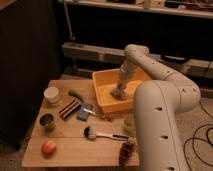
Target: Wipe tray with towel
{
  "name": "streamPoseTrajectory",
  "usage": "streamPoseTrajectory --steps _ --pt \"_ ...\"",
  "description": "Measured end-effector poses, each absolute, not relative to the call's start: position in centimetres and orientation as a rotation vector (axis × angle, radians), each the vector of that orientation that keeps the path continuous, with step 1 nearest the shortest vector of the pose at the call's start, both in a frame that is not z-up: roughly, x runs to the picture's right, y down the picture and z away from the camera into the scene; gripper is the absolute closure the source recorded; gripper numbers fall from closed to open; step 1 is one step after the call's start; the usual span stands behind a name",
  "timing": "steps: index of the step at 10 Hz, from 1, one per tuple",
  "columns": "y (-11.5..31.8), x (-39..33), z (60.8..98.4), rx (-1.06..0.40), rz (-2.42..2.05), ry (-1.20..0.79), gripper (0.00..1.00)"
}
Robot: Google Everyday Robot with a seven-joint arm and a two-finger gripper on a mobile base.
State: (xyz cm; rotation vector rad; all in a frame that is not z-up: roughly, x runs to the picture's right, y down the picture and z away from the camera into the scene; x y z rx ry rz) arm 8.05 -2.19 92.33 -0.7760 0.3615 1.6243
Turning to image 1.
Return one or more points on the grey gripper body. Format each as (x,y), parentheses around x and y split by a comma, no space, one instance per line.
(122,82)

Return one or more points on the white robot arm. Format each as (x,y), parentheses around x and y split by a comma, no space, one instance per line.
(155,104)

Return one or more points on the yellow plastic tray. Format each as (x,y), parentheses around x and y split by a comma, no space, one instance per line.
(105,81)

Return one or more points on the green cup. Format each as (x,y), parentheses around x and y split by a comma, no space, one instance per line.
(129,124)

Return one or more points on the green cucumber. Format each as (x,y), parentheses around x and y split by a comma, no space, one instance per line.
(75,94)

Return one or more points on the blue sponge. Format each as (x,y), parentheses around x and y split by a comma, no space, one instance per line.
(82,114)

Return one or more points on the striped brown block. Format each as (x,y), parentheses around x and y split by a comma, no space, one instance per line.
(66,111)

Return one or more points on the brown pine cone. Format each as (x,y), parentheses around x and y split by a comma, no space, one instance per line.
(126,152)

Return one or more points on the white cup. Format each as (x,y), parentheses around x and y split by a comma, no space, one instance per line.
(51,94)

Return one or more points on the metal can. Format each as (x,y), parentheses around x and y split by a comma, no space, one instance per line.
(47,122)

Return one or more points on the red apple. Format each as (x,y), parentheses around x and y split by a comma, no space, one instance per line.
(48,147)

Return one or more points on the black curtain panel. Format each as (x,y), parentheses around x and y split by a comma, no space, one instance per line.
(29,59)

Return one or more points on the dish brush white handle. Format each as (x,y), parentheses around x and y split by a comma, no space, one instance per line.
(92,134)

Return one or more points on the metal shelf rail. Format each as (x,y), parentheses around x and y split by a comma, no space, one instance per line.
(191,67)

